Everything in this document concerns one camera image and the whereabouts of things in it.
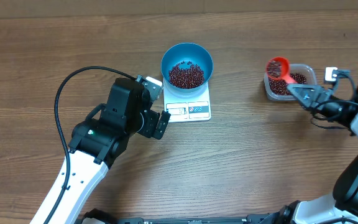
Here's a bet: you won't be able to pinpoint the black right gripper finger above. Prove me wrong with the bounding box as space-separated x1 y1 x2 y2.
287 84 324 95
292 91 314 110

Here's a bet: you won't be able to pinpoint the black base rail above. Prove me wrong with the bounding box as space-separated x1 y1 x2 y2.
74 200 300 224

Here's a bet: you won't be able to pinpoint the clear plastic container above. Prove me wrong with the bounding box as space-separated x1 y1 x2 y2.
264 63 318 101

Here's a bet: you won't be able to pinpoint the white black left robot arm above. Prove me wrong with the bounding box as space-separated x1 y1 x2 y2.
31 76 170 223

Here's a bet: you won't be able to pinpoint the orange measuring scoop blue handle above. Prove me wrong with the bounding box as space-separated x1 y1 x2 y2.
265 57 296 84

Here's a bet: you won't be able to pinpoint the red beans in bowl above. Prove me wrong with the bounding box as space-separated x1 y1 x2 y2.
168 61 205 89

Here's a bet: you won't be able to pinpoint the white digital kitchen scale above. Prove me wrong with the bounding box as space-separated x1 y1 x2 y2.
163 80 212 123

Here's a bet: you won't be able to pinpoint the teal blue bowl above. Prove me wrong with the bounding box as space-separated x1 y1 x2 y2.
160 42 214 92

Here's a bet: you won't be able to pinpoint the red adzuki beans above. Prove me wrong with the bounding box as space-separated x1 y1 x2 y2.
268 73 307 95

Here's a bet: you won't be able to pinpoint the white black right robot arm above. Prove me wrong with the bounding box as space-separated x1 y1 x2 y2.
288 84 358 223

